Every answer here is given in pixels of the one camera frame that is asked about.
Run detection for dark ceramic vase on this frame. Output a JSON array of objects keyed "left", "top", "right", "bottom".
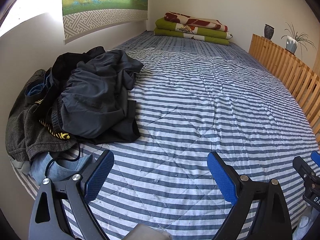
[{"left": 264, "top": 24, "right": 274, "bottom": 40}]

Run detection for light blue jeans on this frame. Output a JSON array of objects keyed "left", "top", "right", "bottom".
[{"left": 28, "top": 152, "right": 95, "bottom": 185}]

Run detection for dark grey shorts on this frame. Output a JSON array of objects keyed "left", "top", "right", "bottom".
[{"left": 57, "top": 49, "right": 143, "bottom": 144}]

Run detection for landscape wall tapestry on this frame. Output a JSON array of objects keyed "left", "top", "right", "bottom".
[{"left": 62, "top": 0, "right": 148, "bottom": 43}]

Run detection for black cable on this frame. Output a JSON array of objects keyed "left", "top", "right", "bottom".
[{"left": 43, "top": 142, "right": 82, "bottom": 179}]

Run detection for wooden slatted headboard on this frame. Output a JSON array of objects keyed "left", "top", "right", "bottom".
[{"left": 249, "top": 34, "right": 320, "bottom": 142}]

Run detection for potted spider plant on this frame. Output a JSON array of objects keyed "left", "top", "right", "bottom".
[{"left": 281, "top": 22, "right": 316, "bottom": 55}]

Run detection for grey knit sweater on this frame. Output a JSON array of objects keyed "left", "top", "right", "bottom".
[{"left": 5, "top": 69, "right": 76, "bottom": 161}]

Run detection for blue white striped quilt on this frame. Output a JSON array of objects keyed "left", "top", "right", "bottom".
[{"left": 11, "top": 31, "right": 320, "bottom": 240}]

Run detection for green floral folded blanket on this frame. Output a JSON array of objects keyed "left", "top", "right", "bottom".
[{"left": 153, "top": 11, "right": 233, "bottom": 45}]

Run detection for black garment with yellow print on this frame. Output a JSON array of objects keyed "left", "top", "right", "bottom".
[{"left": 25, "top": 46, "right": 105, "bottom": 140}]

